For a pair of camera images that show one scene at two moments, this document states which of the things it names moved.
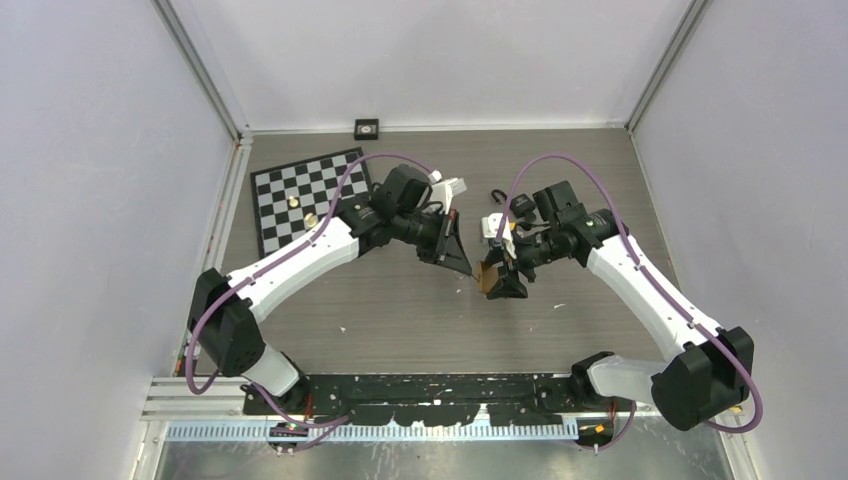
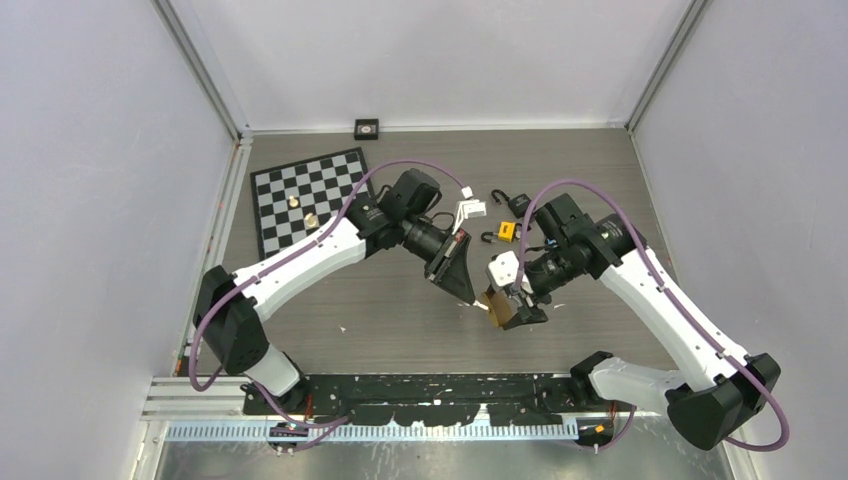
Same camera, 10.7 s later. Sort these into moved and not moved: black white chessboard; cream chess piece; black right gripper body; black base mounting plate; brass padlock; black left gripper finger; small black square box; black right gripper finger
Moved: brass padlock; black right gripper body; black left gripper finger; black right gripper finger
Not moved: black base mounting plate; black white chessboard; small black square box; cream chess piece
